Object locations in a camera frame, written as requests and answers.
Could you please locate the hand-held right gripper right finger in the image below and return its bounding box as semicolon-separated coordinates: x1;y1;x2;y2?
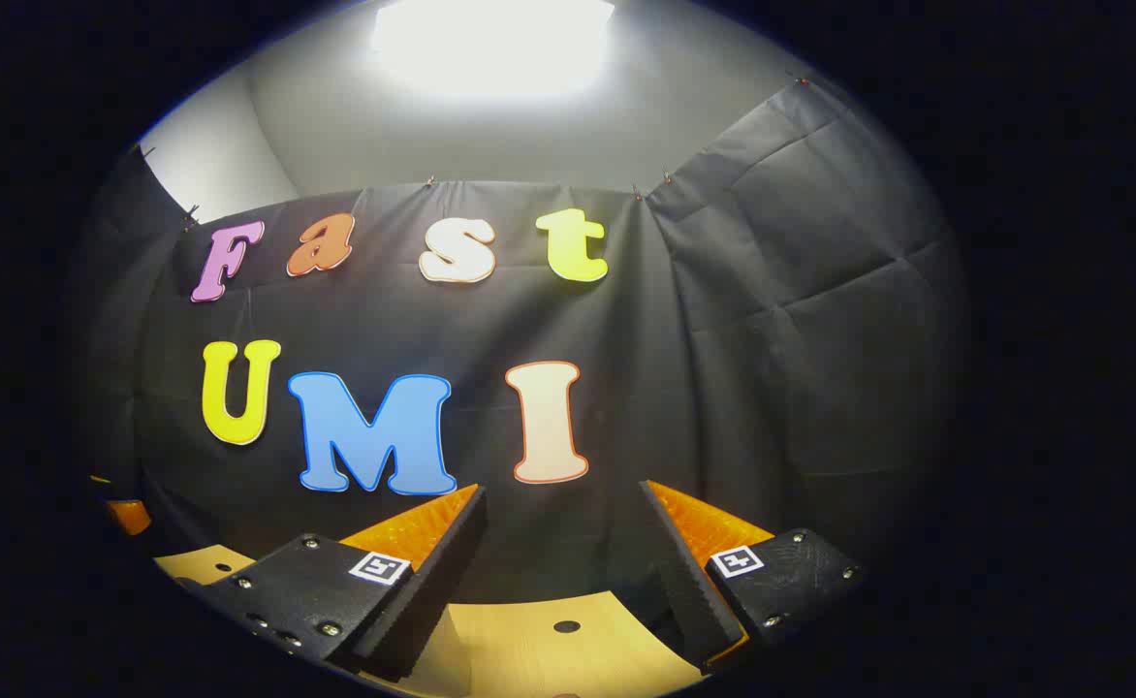
639;480;868;677

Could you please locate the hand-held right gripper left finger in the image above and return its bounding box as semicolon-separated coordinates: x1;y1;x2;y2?
173;483;489;684

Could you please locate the black backdrop cloth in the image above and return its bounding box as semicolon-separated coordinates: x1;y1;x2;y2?
74;78;966;621

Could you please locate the ceiling light panel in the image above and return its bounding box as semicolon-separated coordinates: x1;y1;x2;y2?
369;0;617;98

